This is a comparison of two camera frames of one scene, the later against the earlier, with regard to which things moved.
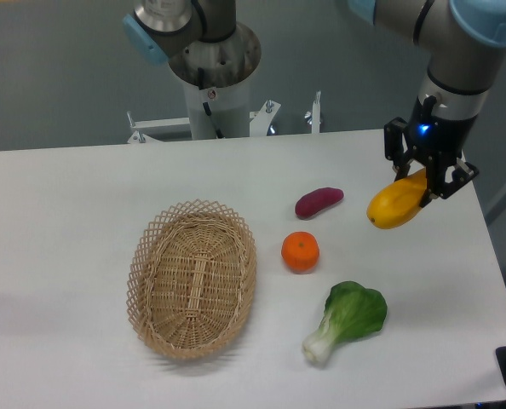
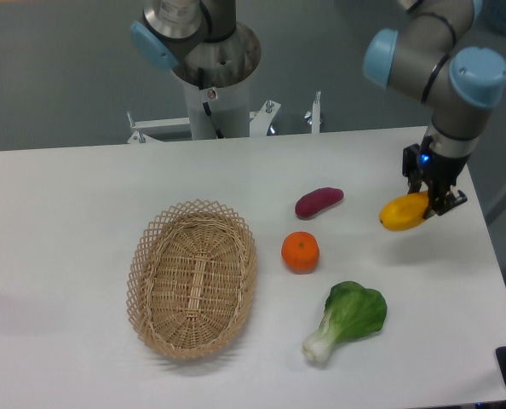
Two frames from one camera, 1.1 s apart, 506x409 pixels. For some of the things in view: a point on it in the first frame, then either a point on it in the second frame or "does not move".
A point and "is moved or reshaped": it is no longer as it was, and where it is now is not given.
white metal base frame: (261, 121) does not move
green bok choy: (352, 310) does not move
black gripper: (441, 140) -> (441, 171)
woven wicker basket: (192, 277) does not move
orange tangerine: (300, 251) does not move
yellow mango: (394, 202) is moved or reshaped
